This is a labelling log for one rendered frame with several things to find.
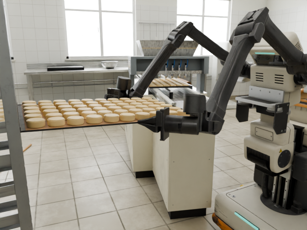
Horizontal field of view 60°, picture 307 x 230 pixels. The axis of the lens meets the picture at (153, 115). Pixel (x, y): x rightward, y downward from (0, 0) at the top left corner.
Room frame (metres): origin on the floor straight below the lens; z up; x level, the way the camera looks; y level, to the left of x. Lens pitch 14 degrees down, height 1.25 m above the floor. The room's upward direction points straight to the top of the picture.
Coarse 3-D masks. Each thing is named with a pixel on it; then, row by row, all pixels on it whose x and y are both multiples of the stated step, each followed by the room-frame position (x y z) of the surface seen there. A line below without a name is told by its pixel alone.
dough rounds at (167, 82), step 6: (156, 78) 2.96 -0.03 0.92; (162, 78) 2.96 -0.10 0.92; (168, 78) 2.96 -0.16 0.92; (174, 78) 2.96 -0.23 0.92; (150, 84) 2.46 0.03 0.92; (156, 84) 2.48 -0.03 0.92; (162, 84) 2.54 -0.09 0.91; (168, 84) 2.55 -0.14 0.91; (174, 84) 2.46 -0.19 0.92; (180, 84) 2.46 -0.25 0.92; (186, 84) 2.46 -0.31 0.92
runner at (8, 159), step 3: (0, 156) 0.65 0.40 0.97; (3, 156) 0.65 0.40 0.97; (6, 156) 0.66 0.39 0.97; (9, 156) 0.66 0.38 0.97; (0, 159) 0.65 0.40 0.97; (3, 159) 0.65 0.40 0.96; (6, 159) 0.66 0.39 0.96; (9, 159) 0.66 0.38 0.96; (0, 162) 0.65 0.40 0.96; (3, 162) 0.65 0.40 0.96; (6, 162) 0.66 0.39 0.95; (9, 162) 0.66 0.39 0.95; (0, 165) 0.65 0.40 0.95; (3, 165) 0.65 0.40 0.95; (6, 165) 0.66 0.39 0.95
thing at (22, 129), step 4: (20, 108) 0.98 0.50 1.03; (20, 112) 0.91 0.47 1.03; (20, 116) 0.85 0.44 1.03; (20, 120) 0.80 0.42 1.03; (20, 124) 0.76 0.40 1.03; (24, 124) 0.76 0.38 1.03; (108, 124) 0.80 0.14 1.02; (112, 124) 0.80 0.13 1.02; (116, 124) 0.81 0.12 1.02; (120, 124) 0.82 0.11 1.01; (124, 124) 0.82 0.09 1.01; (20, 128) 0.68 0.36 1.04; (24, 128) 0.72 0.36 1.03; (52, 128) 0.72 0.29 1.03; (56, 128) 0.73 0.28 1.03; (60, 128) 0.73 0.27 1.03; (64, 128) 0.74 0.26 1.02; (68, 128) 0.74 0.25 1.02; (72, 128) 0.75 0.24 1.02; (20, 132) 0.68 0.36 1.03
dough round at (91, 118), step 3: (87, 117) 0.81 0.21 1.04; (90, 117) 0.80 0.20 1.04; (93, 117) 0.80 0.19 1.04; (96, 117) 0.80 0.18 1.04; (99, 117) 0.81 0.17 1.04; (87, 120) 0.81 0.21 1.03; (90, 120) 0.80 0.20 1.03; (93, 120) 0.80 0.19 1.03; (96, 120) 0.80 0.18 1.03; (99, 120) 0.81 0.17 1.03; (90, 123) 0.80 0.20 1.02; (93, 123) 0.80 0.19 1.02; (96, 123) 0.80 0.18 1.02
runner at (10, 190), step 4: (0, 188) 0.65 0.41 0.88; (4, 188) 0.65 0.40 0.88; (8, 188) 0.65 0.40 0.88; (12, 188) 0.66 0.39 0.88; (0, 192) 0.64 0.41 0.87; (4, 192) 0.65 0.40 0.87; (8, 192) 0.65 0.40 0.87; (12, 192) 0.66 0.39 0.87; (0, 196) 0.64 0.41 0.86; (4, 196) 0.65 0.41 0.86
